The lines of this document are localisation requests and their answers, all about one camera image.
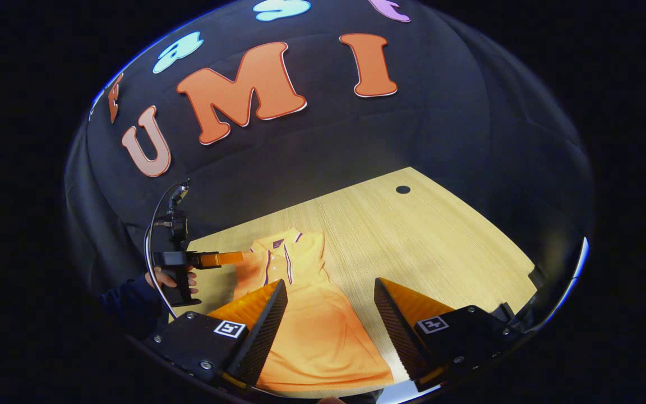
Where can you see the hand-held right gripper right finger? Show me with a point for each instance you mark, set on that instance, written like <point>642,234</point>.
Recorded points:
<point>398,334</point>

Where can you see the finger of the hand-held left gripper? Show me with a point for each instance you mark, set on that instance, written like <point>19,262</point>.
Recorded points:
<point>222,259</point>

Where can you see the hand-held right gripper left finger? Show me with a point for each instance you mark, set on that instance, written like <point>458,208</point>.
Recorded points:
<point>258,336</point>

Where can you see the orange T-shirt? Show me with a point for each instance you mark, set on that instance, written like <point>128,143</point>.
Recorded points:
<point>317,336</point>

